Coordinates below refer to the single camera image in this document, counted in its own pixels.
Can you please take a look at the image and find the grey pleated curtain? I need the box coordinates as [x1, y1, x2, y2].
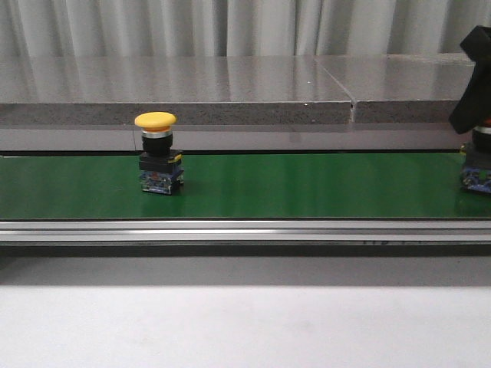
[1, 1, 490, 58]

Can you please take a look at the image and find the yellow push button back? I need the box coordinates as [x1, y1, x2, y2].
[134, 111, 184, 196]

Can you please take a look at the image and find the white cabinet front panel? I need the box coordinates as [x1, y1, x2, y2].
[1, 123, 470, 152]

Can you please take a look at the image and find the right grey stone slab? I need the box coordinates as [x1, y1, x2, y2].
[315, 54, 473, 124]

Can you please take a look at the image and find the aluminium conveyor side rail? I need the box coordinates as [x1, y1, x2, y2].
[1, 219, 490, 246]

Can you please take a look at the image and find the grey stone countertop slab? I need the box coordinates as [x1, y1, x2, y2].
[1, 56, 351, 127]

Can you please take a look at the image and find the red push button back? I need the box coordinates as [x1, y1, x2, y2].
[460, 118, 490, 194]

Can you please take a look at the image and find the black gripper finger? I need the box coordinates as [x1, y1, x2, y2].
[449, 25, 490, 134]

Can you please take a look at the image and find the green conveyor belt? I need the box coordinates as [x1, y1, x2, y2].
[1, 153, 490, 220]

